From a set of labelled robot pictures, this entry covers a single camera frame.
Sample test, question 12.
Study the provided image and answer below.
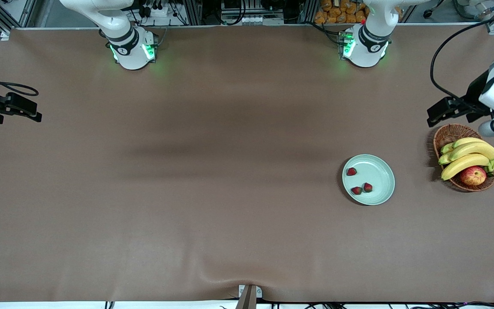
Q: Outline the long white power strip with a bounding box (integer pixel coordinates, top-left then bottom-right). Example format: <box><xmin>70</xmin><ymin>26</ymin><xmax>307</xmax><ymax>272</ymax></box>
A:
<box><xmin>238</xmin><ymin>16</ymin><xmax>284</xmax><ymax>25</ymax></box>

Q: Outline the yellow green banana bunch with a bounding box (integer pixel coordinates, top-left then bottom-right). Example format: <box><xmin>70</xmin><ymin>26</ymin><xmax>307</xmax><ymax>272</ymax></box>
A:
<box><xmin>438</xmin><ymin>137</ymin><xmax>494</xmax><ymax>181</ymax></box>

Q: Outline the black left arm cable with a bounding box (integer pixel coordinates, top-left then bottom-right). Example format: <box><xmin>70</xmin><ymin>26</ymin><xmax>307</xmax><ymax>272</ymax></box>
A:
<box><xmin>430</xmin><ymin>12</ymin><xmax>494</xmax><ymax>102</ymax></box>

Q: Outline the bag of orange buns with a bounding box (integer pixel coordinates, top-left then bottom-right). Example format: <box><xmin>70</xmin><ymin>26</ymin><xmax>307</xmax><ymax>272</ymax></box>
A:
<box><xmin>314</xmin><ymin>0</ymin><xmax>368</xmax><ymax>24</ymax></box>

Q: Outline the red apple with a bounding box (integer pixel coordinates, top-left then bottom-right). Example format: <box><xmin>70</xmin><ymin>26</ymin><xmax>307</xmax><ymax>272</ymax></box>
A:
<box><xmin>460</xmin><ymin>166</ymin><xmax>487</xmax><ymax>186</ymax></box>

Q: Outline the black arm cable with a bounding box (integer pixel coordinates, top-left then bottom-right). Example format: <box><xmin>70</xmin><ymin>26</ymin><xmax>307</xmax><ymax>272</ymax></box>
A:
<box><xmin>0</xmin><ymin>61</ymin><xmax>39</xmax><ymax>97</ymax></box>
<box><xmin>430</xmin><ymin>12</ymin><xmax>494</xmax><ymax>102</ymax></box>

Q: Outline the white power strip with plugs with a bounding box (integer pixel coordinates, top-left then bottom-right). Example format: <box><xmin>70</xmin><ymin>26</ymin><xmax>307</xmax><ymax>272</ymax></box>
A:
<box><xmin>138</xmin><ymin>0</ymin><xmax>171</xmax><ymax>18</ymax></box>

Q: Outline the brown wicker basket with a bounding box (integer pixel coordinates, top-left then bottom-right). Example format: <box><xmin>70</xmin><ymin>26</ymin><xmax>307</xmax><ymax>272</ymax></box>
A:
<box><xmin>434</xmin><ymin>124</ymin><xmax>494</xmax><ymax>192</ymax></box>

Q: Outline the light green plate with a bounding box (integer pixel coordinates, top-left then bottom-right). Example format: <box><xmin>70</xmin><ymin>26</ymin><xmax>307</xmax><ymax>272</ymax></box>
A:
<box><xmin>342</xmin><ymin>154</ymin><xmax>395</xmax><ymax>206</ymax></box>

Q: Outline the brown table cloth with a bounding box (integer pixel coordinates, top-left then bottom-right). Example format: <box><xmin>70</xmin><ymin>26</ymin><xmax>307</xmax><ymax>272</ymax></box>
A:
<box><xmin>0</xmin><ymin>24</ymin><xmax>494</xmax><ymax>303</ymax></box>

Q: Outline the metal bracket with brown bar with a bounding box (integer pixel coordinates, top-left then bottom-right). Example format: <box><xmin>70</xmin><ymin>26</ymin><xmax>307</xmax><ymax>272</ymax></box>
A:
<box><xmin>235</xmin><ymin>285</ymin><xmax>262</xmax><ymax>309</ymax></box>

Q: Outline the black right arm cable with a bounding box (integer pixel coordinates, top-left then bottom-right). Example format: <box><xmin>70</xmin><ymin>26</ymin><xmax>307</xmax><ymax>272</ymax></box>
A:
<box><xmin>0</xmin><ymin>61</ymin><xmax>39</xmax><ymax>97</ymax></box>

